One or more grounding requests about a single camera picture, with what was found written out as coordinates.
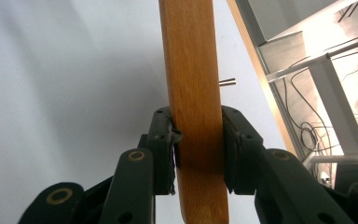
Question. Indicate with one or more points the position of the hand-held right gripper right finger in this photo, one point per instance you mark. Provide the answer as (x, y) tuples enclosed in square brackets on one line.
[(240, 155)]

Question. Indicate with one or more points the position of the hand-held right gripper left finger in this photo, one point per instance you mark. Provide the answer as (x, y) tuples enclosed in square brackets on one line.
[(163, 161)]

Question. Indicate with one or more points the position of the wooden board with metal pin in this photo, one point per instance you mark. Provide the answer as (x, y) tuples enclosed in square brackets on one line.
[(192, 77)]

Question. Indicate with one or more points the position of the white panel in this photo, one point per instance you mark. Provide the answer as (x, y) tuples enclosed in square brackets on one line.
[(286, 15)]

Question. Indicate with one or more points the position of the white desk frame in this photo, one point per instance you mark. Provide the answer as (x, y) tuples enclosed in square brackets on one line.
[(335, 102)]

